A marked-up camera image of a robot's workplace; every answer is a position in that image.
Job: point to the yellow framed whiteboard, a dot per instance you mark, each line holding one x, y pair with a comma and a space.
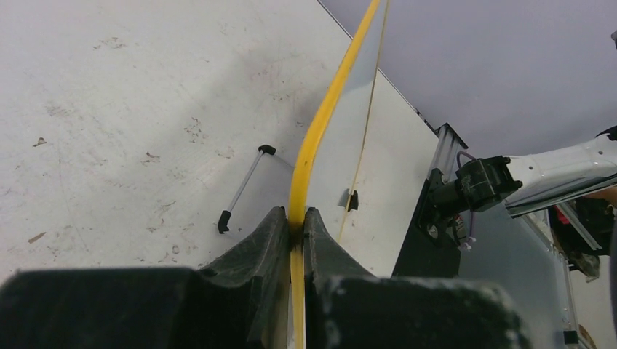
362, 164

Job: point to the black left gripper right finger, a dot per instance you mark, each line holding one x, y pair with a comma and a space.
348, 307

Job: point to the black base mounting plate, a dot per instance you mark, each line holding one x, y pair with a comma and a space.
427, 250

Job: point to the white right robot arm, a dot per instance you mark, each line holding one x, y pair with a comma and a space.
527, 183

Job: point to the whiteboard metal stand leg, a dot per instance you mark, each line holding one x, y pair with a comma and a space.
266, 184

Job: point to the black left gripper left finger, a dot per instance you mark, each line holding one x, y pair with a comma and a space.
238, 300

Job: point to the aluminium rail right side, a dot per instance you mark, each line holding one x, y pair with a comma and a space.
449, 144

